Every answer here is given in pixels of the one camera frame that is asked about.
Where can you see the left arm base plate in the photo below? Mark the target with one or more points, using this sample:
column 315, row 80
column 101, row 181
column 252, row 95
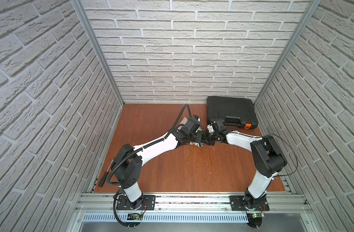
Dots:
column 145, row 201

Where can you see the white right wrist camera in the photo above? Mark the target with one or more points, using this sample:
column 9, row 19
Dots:
column 212, row 127

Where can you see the small green circuit board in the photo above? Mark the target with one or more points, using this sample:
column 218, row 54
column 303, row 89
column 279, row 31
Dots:
column 135, row 217

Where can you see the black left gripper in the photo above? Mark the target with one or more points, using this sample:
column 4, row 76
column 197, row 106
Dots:
column 199, row 137

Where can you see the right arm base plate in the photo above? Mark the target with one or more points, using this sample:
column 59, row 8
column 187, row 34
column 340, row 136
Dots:
column 237, row 203

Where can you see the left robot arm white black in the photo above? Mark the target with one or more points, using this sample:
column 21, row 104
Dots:
column 127, row 165

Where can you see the beige linen drawstring bag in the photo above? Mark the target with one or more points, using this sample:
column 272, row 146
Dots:
column 178, row 135

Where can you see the small black object on table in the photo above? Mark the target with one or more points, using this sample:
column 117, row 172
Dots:
column 102, row 181

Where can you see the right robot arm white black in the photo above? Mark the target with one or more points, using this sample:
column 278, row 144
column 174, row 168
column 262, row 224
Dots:
column 267, row 156

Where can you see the aluminium mounting rail frame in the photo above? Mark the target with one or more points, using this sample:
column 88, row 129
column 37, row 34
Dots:
column 190, row 208

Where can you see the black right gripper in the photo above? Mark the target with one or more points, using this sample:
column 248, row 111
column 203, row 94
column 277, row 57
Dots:
column 205, row 137

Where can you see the black plastic tool case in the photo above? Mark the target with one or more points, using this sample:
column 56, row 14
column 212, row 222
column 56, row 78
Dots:
column 238, row 112

